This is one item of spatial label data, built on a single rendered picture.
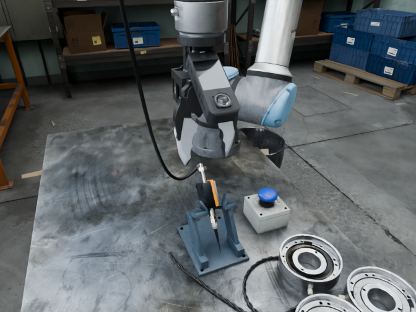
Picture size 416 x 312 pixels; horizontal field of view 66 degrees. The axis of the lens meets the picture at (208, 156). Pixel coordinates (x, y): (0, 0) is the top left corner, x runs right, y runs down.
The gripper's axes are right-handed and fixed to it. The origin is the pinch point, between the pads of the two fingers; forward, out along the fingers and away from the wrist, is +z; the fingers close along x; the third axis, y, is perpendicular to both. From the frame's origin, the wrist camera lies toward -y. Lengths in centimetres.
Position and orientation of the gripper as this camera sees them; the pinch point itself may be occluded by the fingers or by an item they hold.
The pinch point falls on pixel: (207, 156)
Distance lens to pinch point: 55.3
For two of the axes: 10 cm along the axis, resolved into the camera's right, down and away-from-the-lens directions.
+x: -9.3, 1.9, -3.1
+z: 0.0, 8.6, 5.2
